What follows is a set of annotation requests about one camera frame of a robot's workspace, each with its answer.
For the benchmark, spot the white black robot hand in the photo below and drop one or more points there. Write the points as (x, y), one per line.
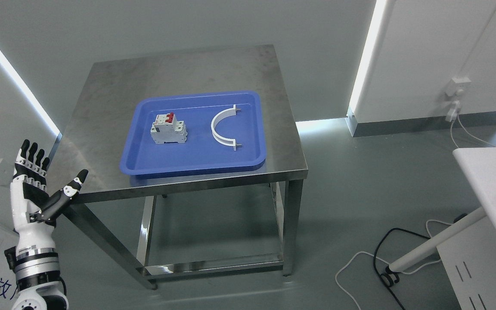
(34, 211)

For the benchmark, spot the white circuit breaker red switches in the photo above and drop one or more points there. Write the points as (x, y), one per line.
(167, 129)

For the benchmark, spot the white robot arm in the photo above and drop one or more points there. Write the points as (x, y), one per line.
(37, 273)

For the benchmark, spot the stainless steel table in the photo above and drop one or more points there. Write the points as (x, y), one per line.
(116, 210)

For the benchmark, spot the blue plastic tray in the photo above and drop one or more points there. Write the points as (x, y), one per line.
(200, 154)

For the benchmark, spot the white power adapter plug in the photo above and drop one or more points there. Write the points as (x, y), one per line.
(454, 111)

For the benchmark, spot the white cabinet with slots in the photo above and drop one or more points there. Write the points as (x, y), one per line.
(469, 258)

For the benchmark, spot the white curved bracket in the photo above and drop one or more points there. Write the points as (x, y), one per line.
(219, 131)

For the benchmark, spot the white wall socket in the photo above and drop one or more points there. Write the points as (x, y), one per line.
(457, 86)

